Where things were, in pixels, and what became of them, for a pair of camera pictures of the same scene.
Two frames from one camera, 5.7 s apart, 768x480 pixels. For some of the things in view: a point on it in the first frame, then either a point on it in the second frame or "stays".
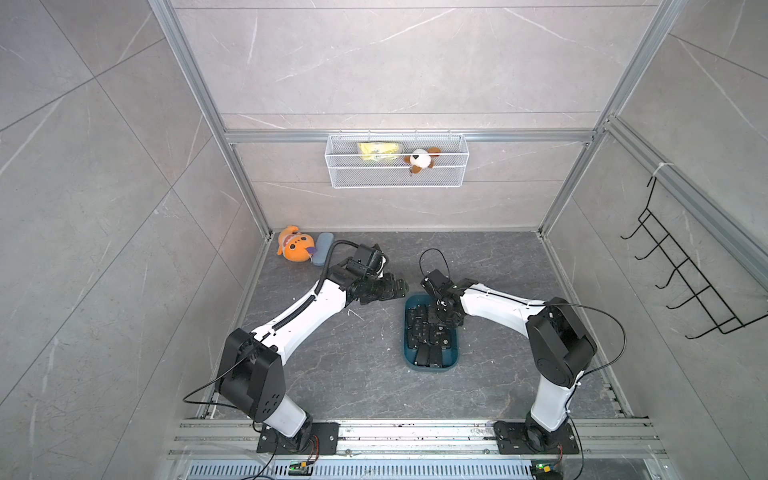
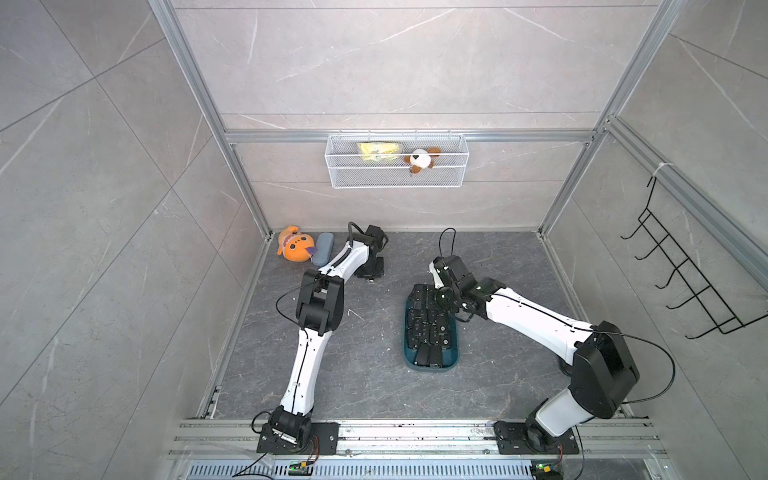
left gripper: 388,291 → 378,273
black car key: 445,341 stays
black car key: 435,355 stays
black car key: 413,337 stays
